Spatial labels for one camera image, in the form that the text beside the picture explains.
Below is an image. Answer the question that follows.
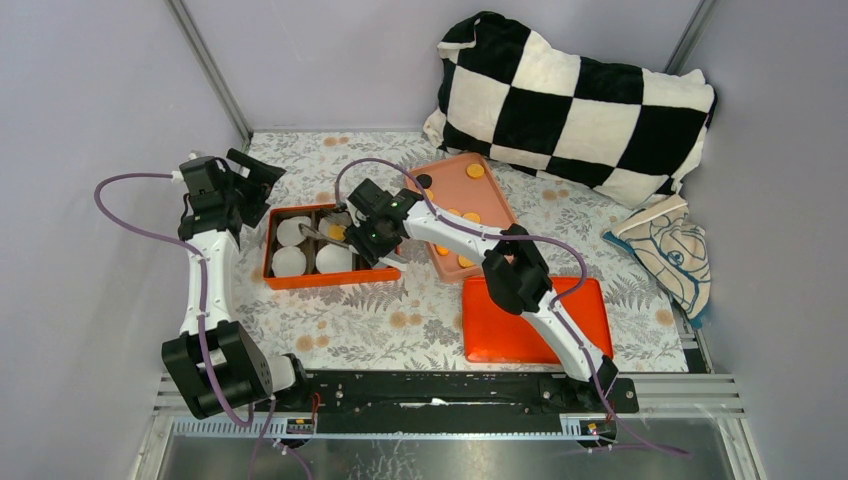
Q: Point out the orange compartment box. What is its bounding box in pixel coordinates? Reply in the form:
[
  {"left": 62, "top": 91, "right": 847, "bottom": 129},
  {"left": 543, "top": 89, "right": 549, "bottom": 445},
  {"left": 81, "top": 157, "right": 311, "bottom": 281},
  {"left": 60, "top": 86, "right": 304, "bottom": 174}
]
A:
[{"left": 262, "top": 204, "right": 401, "bottom": 290}]

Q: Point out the pink cookie tray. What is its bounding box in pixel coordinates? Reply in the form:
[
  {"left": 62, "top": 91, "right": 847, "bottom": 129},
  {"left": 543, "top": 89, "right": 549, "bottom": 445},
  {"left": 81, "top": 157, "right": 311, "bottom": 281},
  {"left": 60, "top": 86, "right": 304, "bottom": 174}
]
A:
[{"left": 404, "top": 154, "right": 518, "bottom": 285}]

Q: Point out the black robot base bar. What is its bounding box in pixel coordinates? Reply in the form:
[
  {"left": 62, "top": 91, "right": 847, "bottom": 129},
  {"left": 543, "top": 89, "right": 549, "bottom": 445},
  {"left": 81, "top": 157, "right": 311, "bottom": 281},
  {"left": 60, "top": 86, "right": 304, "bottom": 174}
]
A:
[{"left": 274, "top": 370, "right": 640, "bottom": 435}]

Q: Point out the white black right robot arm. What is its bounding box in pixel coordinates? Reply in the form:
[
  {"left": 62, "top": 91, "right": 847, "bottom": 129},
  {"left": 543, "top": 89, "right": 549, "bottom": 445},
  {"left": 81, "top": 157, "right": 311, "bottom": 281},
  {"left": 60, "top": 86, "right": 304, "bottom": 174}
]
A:
[{"left": 344, "top": 179, "right": 618, "bottom": 412}]

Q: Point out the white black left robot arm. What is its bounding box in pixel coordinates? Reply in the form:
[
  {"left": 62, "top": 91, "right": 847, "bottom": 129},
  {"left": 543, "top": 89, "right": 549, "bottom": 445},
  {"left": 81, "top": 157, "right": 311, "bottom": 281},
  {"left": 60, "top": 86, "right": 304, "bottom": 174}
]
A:
[{"left": 161, "top": 149, "right": 311, "bottom": 419}]

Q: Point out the white paper cupcake liner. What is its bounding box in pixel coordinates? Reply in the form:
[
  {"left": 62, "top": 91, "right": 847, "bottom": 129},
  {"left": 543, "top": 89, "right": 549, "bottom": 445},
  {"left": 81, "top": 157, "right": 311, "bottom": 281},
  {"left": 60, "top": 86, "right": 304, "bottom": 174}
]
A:
[
  {"left": 276, "top": 216, "right": 312, "bottom": 247},
  {"left": 315, "top": 244, "right": 354, "bottom": 274},
  {"left": 318, "top": 212, "right": 352, "bottom": 239},
  {"left": 271, "top": 246, "right": 307, "bottom": 278}
]

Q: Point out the black sandwich cookie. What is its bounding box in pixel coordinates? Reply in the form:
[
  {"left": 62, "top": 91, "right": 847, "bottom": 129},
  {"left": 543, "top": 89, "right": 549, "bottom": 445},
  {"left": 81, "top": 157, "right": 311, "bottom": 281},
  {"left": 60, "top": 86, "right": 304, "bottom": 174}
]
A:
[{"left": 416, "top": 174, "right": 433, "bottom": 189}]

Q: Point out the floral tablecloth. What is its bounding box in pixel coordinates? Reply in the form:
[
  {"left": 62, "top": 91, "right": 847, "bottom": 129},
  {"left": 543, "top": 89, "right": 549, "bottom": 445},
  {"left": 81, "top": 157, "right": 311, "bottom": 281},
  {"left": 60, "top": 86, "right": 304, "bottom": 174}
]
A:
[{"left": 233, "top": 132, "right": 688, "bottom": 372}]

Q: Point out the orange box lid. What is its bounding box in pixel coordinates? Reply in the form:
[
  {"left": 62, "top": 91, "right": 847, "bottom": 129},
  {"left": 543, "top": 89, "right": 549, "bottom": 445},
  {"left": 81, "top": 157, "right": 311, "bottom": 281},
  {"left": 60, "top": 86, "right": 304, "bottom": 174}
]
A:
[{"left": 461, "top": 276, "right": 614, "bottom": 365}]

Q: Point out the black white checkered pillow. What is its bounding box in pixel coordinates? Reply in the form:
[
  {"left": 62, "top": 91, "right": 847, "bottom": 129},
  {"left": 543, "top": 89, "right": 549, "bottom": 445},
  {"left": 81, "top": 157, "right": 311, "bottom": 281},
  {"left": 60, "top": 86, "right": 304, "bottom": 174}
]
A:
[{"left": 423, "top": 11, "right": 717, "bottom": 209}]

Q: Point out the cream blue printed cloth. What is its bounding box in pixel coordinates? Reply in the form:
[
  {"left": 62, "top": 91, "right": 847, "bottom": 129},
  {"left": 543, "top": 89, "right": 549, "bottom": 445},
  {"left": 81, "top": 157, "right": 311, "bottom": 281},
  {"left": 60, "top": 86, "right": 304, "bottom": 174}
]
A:
[{"left": 603, "top": 195, "right": 711, "bottom": 329}]

